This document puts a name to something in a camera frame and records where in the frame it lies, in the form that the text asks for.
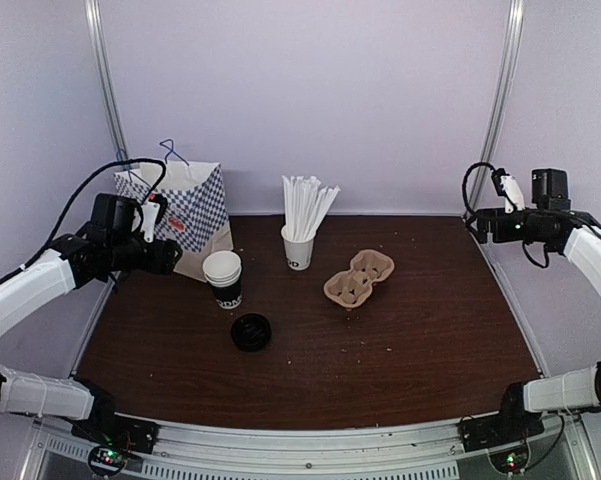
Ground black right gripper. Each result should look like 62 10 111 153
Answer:
466 206 548 244

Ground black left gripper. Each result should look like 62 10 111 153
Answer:
107 234 182 275

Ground black paper cups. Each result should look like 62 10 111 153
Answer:
202 251 242 310

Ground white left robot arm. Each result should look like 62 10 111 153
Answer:
0 235 183 444

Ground blue checkered paper bag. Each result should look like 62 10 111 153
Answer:
114 139 233 281

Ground remaining black lids stack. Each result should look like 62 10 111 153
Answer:
230 313 272 353

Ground white cup holding straws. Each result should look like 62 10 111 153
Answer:
281 225 315 271

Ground wrapped white straws bundle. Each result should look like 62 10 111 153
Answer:
282 176 341 242

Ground brown cardboard cup carrier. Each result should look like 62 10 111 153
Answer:
323 249 395 310

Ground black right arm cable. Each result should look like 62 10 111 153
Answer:
461 161 499 221

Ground right aluminium frame post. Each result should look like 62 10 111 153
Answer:
480 0 525 163

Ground aluminium frame post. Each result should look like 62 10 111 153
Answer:
84 0 128 160
480 0 525 163

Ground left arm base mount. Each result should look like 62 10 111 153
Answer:
68 414 159 477

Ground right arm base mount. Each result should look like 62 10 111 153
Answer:
458 414 545 477

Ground aluminium front rail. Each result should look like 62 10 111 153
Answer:
22 394 599 480

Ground left aluminium frame post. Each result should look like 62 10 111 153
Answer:
84 0 128 160

